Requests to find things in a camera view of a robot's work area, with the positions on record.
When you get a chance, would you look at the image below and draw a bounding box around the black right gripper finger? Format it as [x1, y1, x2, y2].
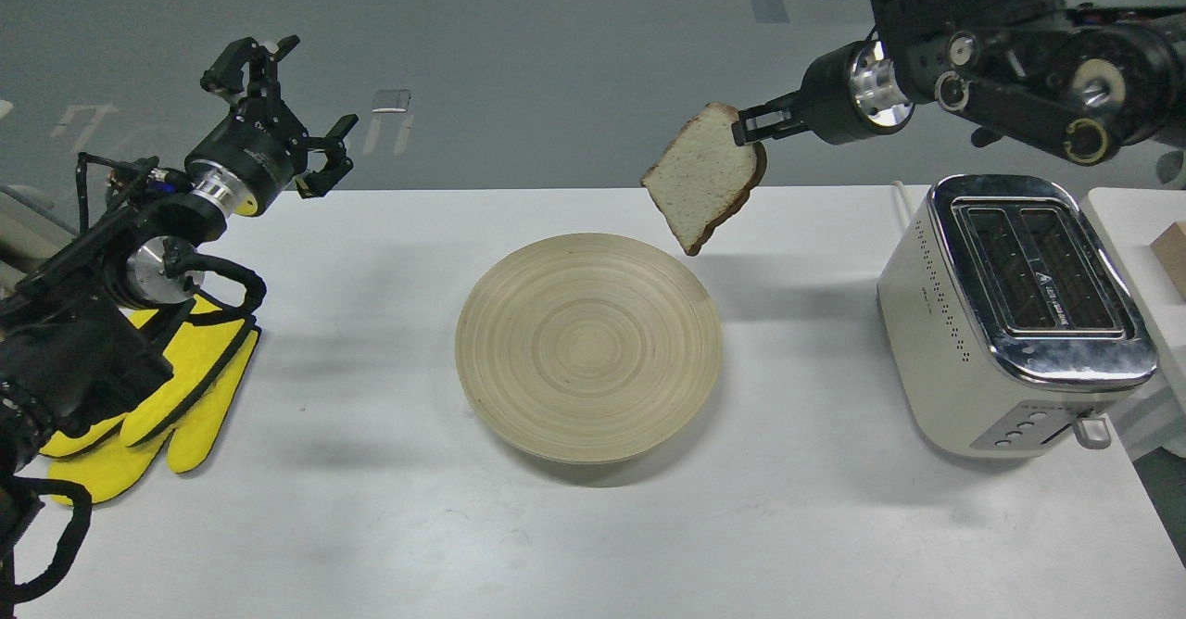
[738, 91, 801, 122]
[732, 119, 809, 146]

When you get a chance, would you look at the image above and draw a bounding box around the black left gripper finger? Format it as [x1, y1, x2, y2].
[294, 115, 359, 198]
[200, 36, 301, 111]

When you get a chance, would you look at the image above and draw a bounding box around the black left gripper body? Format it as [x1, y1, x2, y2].
[183, 98, 310, 217]

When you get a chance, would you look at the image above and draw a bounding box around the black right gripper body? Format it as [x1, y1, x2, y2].
[798, 42, 916, 145]

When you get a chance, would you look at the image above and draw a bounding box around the slice of bread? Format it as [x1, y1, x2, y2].
[640, 101, 767, 257]

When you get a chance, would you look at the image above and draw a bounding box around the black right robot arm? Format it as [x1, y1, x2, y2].
[732, 0, 1185, 167]

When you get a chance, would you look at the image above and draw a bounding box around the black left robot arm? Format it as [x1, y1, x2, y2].
[4, 36, 359, 474]

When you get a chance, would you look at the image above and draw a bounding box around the white chrome toaster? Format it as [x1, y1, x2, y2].
[876, 176, 1159, 460]

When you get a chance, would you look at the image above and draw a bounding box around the yellow oven mitt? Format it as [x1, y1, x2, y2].
[42, 318, 261, 502]

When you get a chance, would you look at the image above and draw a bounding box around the round wooden plate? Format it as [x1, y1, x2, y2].
[455, 234, 723, 464]

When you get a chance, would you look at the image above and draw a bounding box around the small wooden block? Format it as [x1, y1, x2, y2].
[1149, 221, 1186, 301]

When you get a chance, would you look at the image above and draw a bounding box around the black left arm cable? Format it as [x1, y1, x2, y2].
[0, 478, 94, 605]

